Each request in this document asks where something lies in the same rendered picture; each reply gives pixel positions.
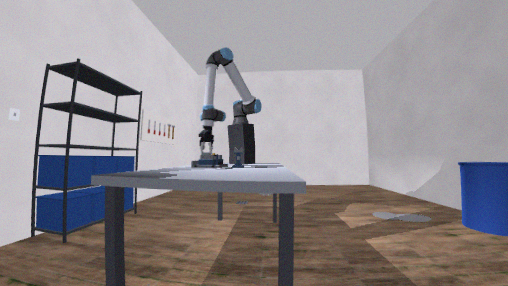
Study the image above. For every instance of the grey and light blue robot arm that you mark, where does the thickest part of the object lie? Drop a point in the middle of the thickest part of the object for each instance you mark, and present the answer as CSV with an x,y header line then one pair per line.
x,y
250,104

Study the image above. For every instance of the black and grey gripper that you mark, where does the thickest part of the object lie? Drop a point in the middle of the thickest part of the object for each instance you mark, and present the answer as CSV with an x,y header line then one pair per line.
x,y
207,138

